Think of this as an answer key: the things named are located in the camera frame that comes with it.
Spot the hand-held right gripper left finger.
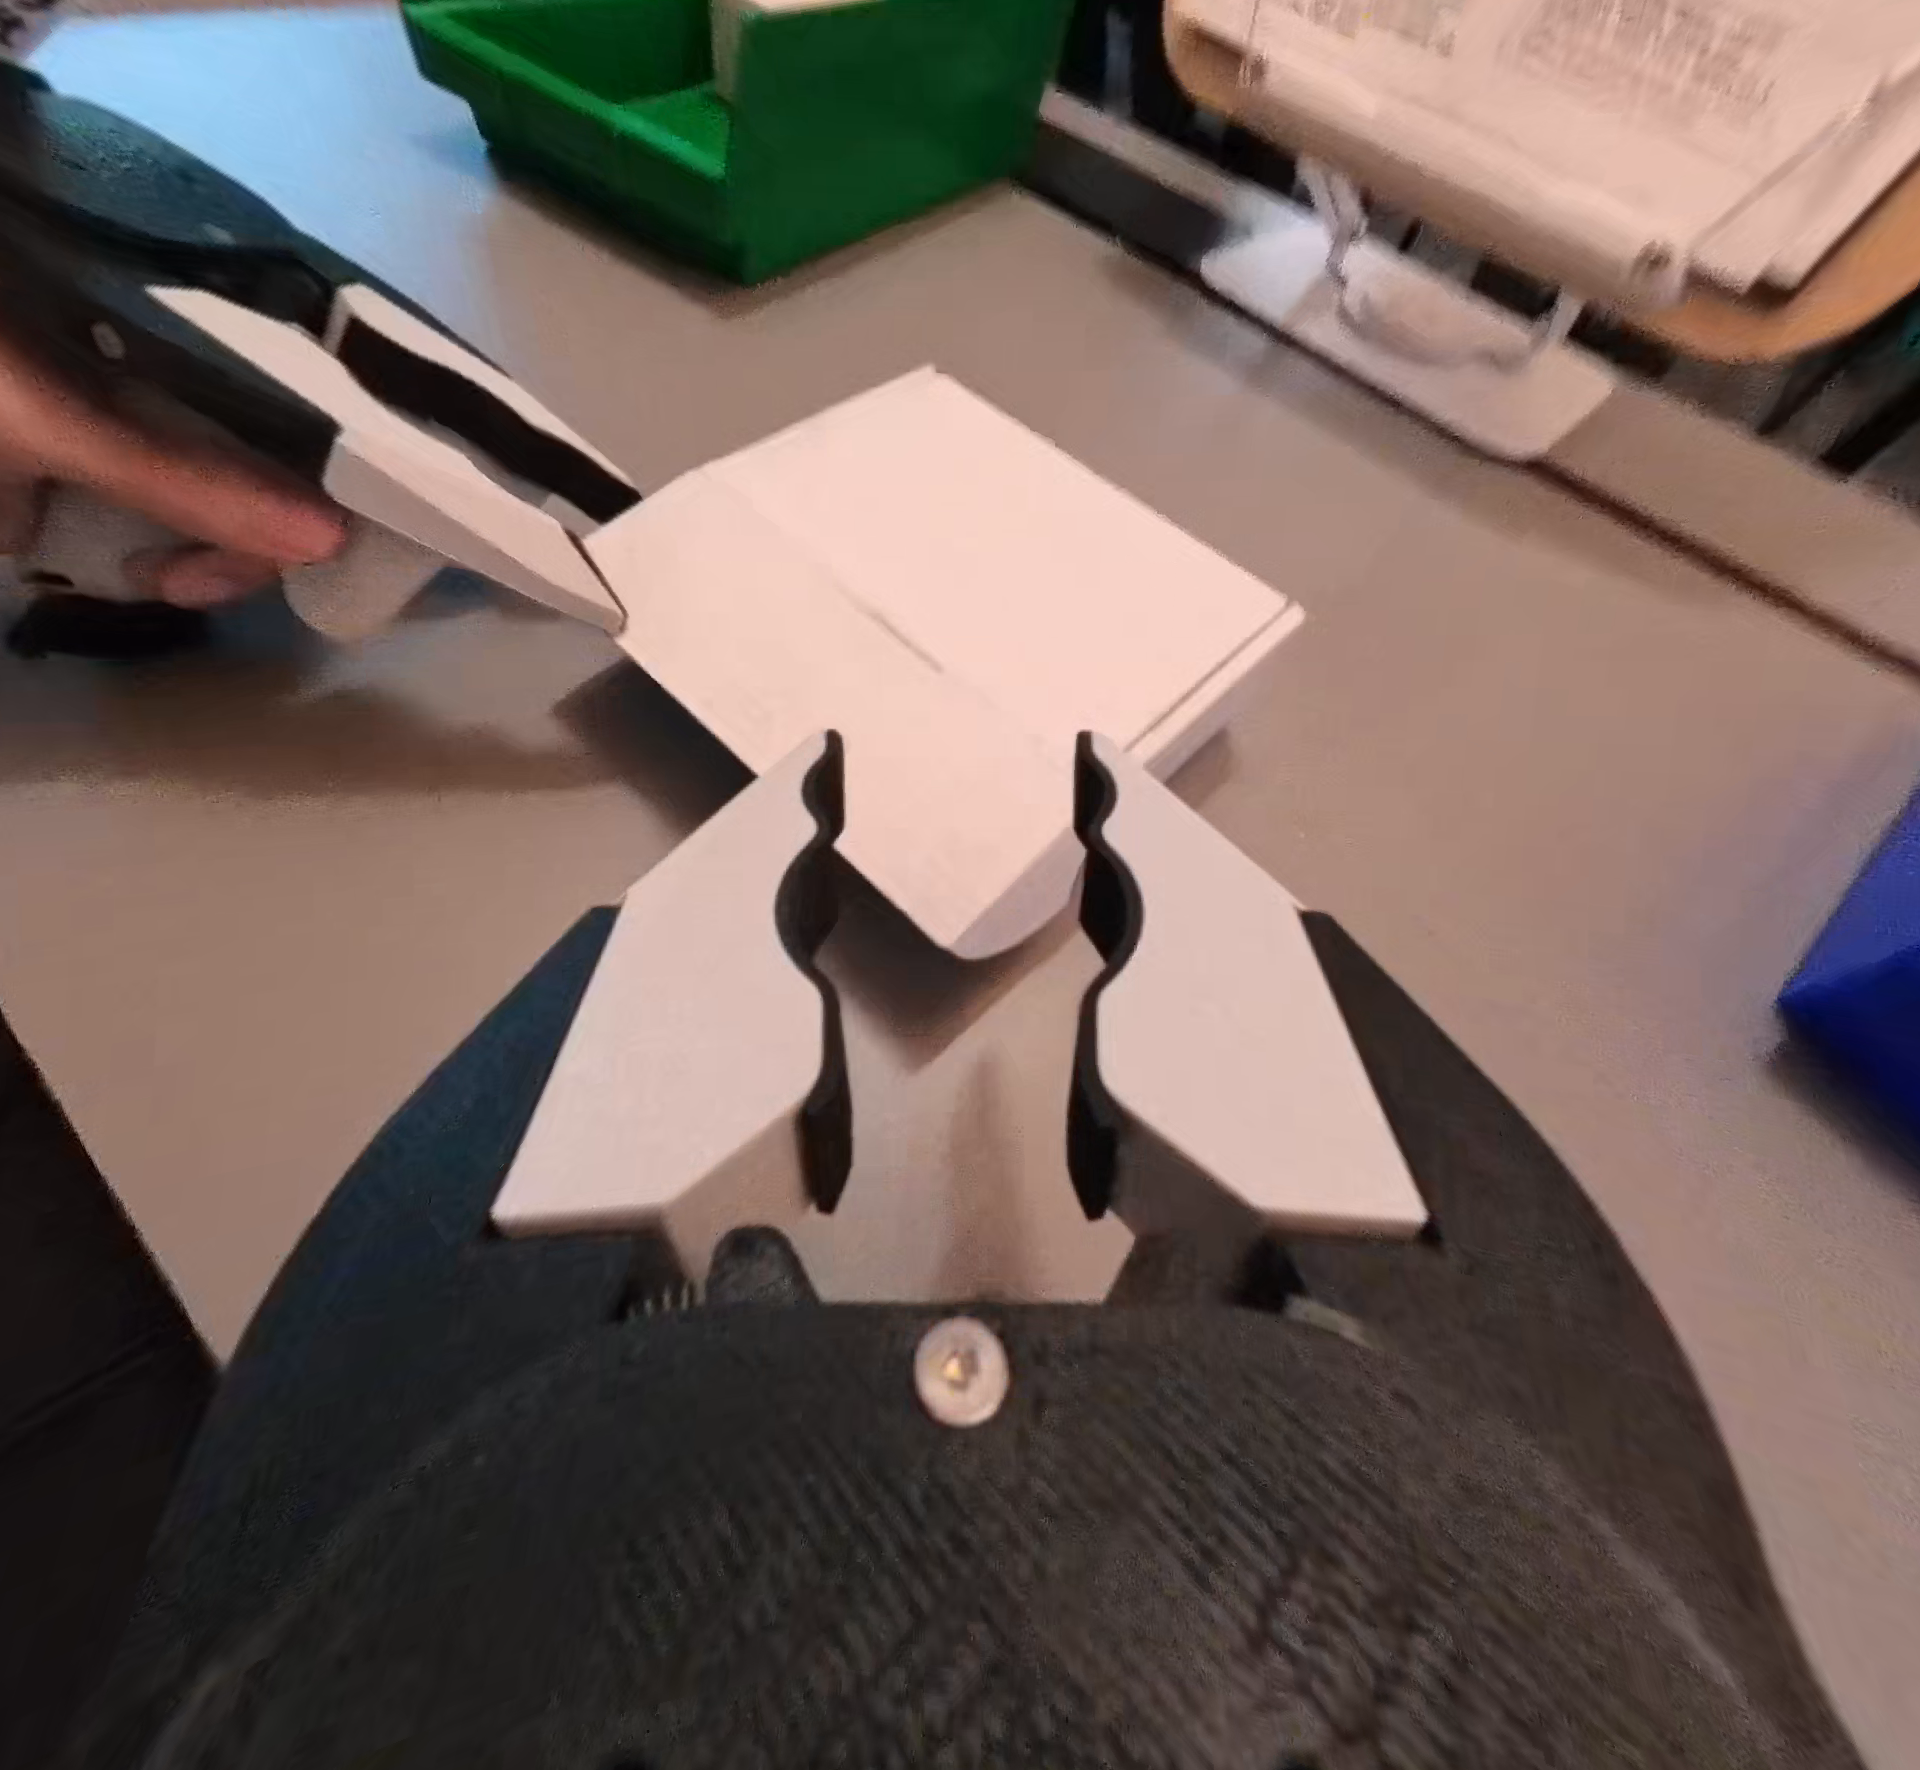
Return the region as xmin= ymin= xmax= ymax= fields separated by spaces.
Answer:
xmin=490 ymin=731 xmax=854 ymax=1268

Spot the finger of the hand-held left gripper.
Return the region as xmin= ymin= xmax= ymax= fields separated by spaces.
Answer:
xmin=147 ymin=285 xmax=628 ymax=635
xmin=333 ymin=285 xmax=643 ymax=521

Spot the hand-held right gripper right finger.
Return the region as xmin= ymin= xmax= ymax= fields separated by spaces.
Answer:
xmin=1068 ymin=731 xmax=1431 ymax=1268

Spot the green plastic bin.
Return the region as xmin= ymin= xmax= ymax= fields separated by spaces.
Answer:
xmin=375 ymin=0 xmax=1092 ymax=287

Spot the white cardboard mailer box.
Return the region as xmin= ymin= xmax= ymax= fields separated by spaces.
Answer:
xmin=710 ymin=0 xmax=886 ymax=99
xmin=576 ymin=364 xmax=1307 ymax=962

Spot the blue plastic bin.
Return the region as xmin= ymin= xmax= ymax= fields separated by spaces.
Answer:
xmin=1778 ymin=786 xmax=1920 ymax=1127

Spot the grey desk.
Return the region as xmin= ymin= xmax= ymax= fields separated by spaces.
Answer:
xmin=0 ymin=0 xmax=1920 ymax=1770

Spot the person's left hand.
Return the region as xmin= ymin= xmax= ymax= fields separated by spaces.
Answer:
xmin=0 ymin=344 xmax=355 ymax=610

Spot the wooden instruction board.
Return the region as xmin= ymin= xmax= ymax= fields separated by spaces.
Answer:
xmin=1161 ymin=0 xmax=1920 ymax=364

